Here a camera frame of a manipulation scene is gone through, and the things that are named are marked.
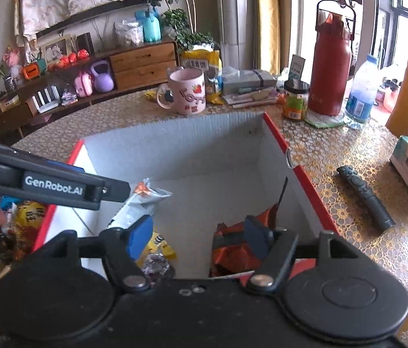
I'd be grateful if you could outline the grey flat box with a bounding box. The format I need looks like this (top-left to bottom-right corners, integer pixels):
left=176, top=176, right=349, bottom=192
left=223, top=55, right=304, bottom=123
left=222, top=69, right=279, bottom=95

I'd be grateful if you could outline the plain black remote control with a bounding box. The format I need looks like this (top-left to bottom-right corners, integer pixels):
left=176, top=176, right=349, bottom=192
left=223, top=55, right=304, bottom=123
left=336, top=165, right=396, bottom=232

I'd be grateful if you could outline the clear plastic water bottle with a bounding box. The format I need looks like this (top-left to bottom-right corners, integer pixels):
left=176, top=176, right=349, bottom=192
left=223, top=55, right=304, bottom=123
left=345, top=55, right=379, bottom=124

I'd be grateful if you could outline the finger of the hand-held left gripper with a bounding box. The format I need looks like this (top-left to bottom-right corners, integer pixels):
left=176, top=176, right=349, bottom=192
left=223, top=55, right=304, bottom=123
left=16, top=154, right=131, bottom=211

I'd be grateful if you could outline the orange red snack packet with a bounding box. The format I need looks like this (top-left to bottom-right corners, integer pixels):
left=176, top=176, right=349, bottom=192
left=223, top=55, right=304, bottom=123
left=209, top=205, right=281, bottom=278

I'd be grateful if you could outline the silver foil candy packet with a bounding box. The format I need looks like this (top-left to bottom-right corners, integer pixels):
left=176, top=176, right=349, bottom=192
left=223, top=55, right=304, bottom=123
left=142, top=254, right=176, bottom=280

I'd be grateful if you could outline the small leafy potted plant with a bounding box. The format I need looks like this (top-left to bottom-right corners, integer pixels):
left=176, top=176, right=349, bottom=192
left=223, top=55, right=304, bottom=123
left=0, top=54, right=19, bottom=92

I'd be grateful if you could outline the pink mug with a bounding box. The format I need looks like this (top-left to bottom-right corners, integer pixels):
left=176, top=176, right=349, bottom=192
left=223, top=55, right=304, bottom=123
left=156, top=68, right=207, bottom=116

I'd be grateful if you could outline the row of red packets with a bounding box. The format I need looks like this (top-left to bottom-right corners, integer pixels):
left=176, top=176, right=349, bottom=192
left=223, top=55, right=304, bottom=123
left=48, top=50, right=91, bottom=72

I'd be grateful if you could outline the stack of magazines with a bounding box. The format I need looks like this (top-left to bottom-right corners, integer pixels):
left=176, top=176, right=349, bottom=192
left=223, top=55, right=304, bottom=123
left=61, top=89, right=79, bottom=107

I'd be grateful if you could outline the wooden sideboard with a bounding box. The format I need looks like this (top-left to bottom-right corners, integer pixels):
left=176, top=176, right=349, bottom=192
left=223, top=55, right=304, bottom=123
left=0, top=38, right=180, bottom=143

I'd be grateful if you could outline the white router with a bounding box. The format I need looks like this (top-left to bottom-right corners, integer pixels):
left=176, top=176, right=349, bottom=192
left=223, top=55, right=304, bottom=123
left=29, top=85, right=62, bottom=114

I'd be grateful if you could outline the dark snack packet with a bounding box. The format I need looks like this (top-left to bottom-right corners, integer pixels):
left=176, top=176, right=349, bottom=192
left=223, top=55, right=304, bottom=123
left=0, top=225, right=18, bottom=263

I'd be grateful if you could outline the red thermos bottle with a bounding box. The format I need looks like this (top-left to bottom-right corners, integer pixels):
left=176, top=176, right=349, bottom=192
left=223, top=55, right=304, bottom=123
left=308, top=0, right=357, bottom=117

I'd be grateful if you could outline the tall green potted plant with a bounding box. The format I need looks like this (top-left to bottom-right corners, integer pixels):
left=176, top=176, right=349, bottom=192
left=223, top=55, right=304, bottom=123
left=142, top=0, right=216, bottom=50

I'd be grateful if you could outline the clear plastic bag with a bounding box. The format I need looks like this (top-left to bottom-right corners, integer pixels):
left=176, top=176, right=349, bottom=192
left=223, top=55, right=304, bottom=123
left=114, top=19, right=144, bottom=47

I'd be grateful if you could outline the orange teal tissue holder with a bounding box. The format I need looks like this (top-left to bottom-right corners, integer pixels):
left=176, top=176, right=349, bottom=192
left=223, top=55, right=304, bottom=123
left=22, top=63, right=47, bottom=80

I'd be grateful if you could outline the yellow snack packet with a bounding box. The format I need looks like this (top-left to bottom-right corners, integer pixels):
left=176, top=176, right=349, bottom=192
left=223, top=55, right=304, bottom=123
left=136, top=229, right=177, bottom=266

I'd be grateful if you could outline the white photo frame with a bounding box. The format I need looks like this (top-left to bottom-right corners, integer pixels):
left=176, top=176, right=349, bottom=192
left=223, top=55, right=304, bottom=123
left=40, top=35, right=75, bottom=64

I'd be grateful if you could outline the stack of notebooks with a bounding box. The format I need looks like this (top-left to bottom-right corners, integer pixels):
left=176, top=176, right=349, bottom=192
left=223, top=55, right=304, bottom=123
left=223, top=87, right=281, bottom=109

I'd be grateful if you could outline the yellow printed snack bag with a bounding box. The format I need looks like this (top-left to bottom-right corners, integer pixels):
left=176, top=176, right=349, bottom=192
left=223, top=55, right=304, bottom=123
left=11, top=202, right=48, bottom=259

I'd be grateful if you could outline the dark speaker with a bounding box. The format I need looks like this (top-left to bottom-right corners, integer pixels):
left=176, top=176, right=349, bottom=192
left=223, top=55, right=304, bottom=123
left=76, top=32, right=95, bottom=55

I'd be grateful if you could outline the small cardboard box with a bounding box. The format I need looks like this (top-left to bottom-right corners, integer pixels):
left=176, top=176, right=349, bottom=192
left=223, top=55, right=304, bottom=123
left=0, top=94, right=20, bottom=113

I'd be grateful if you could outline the white snack packet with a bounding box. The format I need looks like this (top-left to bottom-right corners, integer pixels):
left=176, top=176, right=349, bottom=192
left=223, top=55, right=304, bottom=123
left=107, top=178, right=173, bottom=231

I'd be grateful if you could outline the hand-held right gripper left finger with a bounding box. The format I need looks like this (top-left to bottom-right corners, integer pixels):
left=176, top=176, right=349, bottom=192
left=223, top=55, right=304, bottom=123
left=43, top=215, right=153, bottom=293

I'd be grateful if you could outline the purple kettlebell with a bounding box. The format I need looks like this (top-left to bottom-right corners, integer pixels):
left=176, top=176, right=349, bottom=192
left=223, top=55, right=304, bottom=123
left=90, top=61, right=115, bottom=93

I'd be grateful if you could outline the black lidded glass jar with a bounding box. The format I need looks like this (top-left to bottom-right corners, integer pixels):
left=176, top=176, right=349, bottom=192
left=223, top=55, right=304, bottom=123
left=283, top=80, right=311, bottom=121

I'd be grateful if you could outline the pink toy case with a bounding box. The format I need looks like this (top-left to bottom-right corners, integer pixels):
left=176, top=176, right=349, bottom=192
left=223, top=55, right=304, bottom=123
left=73, top=71, right=93, bottom=98

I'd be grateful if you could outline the white standing air conditioner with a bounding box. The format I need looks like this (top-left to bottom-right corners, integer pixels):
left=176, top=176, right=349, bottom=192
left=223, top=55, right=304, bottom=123
left=218, top=0, right=258, bottom=70

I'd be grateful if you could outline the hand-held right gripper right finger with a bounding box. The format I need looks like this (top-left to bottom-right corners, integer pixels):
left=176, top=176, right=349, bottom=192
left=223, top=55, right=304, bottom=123
left=244, top=217, right=362, bottom=294

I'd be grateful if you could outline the white green card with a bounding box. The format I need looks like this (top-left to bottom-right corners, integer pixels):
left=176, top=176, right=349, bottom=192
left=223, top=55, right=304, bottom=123
left=289, top=54, right=306, bottom=81

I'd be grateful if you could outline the green coaster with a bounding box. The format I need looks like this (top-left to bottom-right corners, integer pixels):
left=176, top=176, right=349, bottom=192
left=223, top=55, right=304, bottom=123
left=305, top=110, right=346, bottom=130

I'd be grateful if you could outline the pink flower bouquet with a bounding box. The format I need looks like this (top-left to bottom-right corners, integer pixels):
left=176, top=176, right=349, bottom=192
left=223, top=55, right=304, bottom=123
left=3, top=45, right=23, bottom=66

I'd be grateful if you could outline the large yellow snack bag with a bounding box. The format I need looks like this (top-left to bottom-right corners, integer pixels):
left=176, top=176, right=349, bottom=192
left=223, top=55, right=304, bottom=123
left=180, top=48, right=223, bottom=104

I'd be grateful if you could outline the red cardboard box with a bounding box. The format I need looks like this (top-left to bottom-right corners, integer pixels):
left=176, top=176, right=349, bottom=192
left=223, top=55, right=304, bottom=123
left=33, top=112, right=339, bottom=284

